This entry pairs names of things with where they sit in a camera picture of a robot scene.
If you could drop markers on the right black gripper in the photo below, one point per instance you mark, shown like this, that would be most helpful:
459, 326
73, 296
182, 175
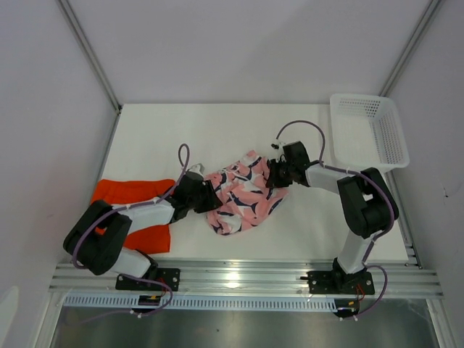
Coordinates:
273, 180

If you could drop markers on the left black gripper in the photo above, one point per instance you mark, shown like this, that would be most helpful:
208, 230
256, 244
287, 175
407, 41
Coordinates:
212, 201

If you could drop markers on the pink patterned shorts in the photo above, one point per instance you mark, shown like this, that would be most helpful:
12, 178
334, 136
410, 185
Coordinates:
246, 200

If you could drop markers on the orange shorts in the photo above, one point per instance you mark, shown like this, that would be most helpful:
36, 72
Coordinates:
150, 240

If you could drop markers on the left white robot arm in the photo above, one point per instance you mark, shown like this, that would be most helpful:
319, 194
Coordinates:
96, 242

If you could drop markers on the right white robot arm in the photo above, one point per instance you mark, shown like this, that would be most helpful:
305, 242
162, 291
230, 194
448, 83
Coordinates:
367, 204

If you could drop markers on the white plastic basket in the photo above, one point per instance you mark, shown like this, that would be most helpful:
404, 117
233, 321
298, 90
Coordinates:
367, 132

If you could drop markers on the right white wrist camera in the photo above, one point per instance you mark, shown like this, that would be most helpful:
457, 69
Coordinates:
278, 144

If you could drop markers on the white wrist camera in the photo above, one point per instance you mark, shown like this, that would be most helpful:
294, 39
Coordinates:
197, 169
278, 144

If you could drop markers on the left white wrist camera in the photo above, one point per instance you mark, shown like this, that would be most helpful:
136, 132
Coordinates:
197, 169

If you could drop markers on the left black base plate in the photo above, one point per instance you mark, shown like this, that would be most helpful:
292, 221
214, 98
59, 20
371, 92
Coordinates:
155, 279

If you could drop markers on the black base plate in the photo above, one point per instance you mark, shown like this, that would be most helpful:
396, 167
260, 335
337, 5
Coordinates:
338, 282
155, 279

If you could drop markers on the slotted cable duct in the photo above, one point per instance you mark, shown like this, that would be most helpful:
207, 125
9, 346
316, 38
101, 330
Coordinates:
194, 302

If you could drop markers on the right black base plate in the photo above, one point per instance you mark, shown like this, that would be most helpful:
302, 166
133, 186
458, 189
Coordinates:
338, 282

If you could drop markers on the aluminium mounting rail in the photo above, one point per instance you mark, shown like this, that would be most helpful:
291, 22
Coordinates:
255, 279

